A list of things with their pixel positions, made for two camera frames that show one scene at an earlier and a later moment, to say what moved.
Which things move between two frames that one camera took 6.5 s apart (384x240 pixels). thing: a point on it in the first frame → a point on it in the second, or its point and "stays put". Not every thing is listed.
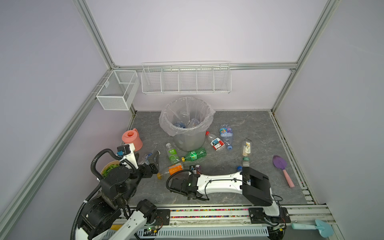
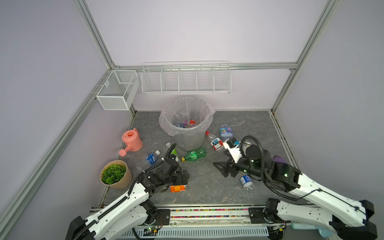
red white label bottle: x=216 y=142 stays put
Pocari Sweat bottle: x=181 y=124 stays put
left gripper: x=148 y=172 → x=179 y=181
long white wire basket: x=189 y=77 stays put
